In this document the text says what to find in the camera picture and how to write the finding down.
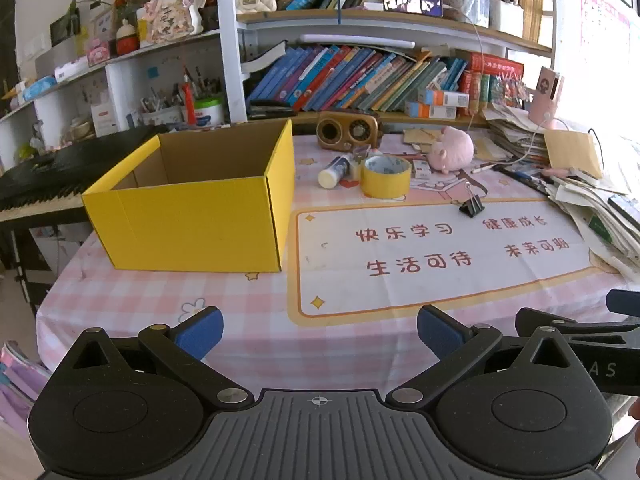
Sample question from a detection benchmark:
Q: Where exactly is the orange white carton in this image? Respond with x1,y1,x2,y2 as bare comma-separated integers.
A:
417,89,471,107
405,101,458,120

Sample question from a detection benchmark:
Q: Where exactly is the yellow cardboard box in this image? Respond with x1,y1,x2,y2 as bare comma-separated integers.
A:
81,119,296,273

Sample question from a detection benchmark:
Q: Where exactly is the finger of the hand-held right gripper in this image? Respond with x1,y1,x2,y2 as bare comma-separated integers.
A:
606,289,640,317
515,308,640,348

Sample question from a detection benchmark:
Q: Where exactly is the black keyboard stand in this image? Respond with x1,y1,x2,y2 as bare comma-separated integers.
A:
0,217,56,311

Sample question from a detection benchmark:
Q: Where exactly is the white tissue pack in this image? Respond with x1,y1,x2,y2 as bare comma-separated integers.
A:
54,57,91,83

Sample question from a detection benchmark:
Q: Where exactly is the pile of loose papers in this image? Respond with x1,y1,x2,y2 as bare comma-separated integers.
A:
545,170,640,281

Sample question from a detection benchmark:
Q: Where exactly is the row of leaning books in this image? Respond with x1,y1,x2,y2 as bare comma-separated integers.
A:
247,45,526,113

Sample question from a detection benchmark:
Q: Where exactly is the pink wall poster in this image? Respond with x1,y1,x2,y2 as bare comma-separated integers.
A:
579,0,632,68

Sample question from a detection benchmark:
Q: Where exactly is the red round doll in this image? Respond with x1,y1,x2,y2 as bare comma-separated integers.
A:
116,19,140,57

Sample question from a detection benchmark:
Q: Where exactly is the red hanging tassel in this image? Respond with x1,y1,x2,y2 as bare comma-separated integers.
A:
182,67,197,126

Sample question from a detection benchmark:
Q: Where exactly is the white glue stick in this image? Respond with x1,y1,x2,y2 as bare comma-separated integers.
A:
318,155,353,190

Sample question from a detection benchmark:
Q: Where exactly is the black electronic keyboard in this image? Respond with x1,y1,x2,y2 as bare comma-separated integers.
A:
0,125,171,221

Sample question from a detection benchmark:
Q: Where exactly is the white tub green lid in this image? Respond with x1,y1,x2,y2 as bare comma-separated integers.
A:
194,96,225,127

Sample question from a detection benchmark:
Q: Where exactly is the phone with lit screen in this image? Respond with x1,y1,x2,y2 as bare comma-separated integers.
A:
383,0,445,17

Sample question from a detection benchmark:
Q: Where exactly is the white charging cable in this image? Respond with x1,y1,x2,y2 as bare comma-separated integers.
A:
470,112,568,173

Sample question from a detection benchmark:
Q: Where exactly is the white box red label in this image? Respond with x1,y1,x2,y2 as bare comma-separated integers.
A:
91,102,121,136

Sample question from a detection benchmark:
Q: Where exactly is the red thick book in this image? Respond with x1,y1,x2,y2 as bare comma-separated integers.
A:
467,52,525,77

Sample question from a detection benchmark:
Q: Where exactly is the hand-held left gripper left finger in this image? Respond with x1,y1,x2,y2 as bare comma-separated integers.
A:
65,306,253,408

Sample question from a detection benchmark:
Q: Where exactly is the pink toy box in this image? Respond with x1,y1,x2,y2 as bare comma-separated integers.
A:
86,42,111,67

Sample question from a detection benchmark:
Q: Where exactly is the black binder clip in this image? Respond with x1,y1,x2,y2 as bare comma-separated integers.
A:
459,183,488,219

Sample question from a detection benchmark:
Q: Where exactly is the pile of purple notebooks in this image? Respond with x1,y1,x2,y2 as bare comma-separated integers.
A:
0,340,51,436

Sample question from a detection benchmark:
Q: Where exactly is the pink checked desktop cloth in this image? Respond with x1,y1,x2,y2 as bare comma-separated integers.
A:
36,130,640,386

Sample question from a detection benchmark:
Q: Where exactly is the clear pen holder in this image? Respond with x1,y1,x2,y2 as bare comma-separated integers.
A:
140,92,186,127

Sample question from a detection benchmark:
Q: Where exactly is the row of yellow booklets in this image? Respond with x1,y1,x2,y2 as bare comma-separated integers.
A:
520,0,543,43

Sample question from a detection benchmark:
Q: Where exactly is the white light bar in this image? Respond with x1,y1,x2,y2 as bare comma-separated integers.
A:
300,35,416,50

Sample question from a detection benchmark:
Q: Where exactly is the white framed card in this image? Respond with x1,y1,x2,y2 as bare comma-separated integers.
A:
92,7,117,41

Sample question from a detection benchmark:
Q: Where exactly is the large brown kraft envelope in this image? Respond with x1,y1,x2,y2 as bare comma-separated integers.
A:
472,136,507,163
403,128,445,155

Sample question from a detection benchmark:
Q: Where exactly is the dark picture frame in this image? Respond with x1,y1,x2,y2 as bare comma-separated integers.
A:
50,10,81,47

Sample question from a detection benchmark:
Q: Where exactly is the black stapler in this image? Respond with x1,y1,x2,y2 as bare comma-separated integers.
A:
247,100,298,121

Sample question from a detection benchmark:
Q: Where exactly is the floral paper ornament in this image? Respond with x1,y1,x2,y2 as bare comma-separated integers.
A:
145,0,203,43

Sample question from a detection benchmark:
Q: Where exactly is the dark blue pen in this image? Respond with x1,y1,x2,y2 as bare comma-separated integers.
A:
495,166,547,189

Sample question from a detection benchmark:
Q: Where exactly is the cartoon print box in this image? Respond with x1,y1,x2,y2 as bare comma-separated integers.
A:
492,72,531,107

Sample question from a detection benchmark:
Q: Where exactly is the pink box gadget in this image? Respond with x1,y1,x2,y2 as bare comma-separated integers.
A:
529,66,565,126

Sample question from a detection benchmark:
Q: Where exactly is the blue tissue pack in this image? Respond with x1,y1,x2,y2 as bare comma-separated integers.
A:
22,76,57,102

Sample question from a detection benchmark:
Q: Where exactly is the clear pen container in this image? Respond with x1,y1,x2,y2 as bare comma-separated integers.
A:
452,0,491,28

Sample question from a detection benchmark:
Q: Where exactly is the pink plush pig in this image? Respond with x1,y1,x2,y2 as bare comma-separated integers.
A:
427,126,475,175

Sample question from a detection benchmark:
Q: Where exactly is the small brown envelope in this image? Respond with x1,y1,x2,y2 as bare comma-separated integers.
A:
544,129,603,180

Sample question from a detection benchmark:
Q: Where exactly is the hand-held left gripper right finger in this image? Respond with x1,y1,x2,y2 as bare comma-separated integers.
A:
386,305,576,408

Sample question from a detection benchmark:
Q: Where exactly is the yellow tape roll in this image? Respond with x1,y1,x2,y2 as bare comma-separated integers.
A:
360,155,412,200

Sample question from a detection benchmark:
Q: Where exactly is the white bookshelf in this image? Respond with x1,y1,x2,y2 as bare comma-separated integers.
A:
0,0,558,161

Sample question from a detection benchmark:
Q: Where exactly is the white storage bin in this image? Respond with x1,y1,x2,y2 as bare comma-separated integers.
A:
487,0,524,38

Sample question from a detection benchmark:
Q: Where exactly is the brown retro radio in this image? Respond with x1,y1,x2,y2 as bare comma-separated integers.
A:
316,111,383,151

